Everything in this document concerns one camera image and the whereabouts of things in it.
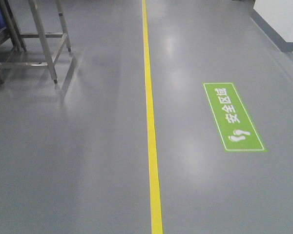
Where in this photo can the green floor sign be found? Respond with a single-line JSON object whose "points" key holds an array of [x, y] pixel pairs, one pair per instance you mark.
{"points": [[235, 126]]}

